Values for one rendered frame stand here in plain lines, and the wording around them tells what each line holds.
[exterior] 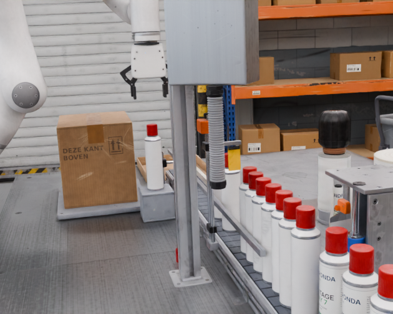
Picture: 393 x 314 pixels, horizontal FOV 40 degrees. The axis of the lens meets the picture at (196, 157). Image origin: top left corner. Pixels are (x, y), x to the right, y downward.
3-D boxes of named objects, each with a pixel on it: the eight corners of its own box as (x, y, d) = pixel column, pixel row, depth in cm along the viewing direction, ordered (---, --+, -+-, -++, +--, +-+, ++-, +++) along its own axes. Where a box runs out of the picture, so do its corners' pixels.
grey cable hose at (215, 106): (228, 189, 111) (225, 85, 106) (212, 190, 110) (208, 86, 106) (224, 184, 114) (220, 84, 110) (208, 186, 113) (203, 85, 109)
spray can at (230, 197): (244, 231, 142) (242, 154, 137) (225, 233, 141) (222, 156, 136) (238, 225, 147) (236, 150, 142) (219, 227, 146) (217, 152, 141)
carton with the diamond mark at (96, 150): (138, 202, 182) (132, 121, 176) (64, 209, 177) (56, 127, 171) (130, 179, 211) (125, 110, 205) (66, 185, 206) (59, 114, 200)
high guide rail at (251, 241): (265, 256, 108) (264, 250, 108) (259, 257, 108) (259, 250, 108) (169, 152, 211) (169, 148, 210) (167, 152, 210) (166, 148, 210)
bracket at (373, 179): (428, 187, 85) (428, 181, 85) (363, 195, 82) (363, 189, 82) (380, 168, 98) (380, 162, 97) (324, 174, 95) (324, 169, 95)
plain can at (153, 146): (165, 190, 169) (161, 124, 164) (148, 191, 168) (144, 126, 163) (162, 185, 174) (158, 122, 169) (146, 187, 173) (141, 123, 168)
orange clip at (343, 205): (350, 214, 93) (351, 202, 93) (340, 215, 93) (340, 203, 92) (342, 209, 96) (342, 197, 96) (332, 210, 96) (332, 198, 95)
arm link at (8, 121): (-33, 130, 148) (19, 61, 147) (-31, 113, 165) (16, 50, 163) (5, 154, 154) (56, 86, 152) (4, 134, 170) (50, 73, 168)
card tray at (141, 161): (210, 176, 219) (209, 166, 218) (146, 182, 213) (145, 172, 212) (194, 160, 247) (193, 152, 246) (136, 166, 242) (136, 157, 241)
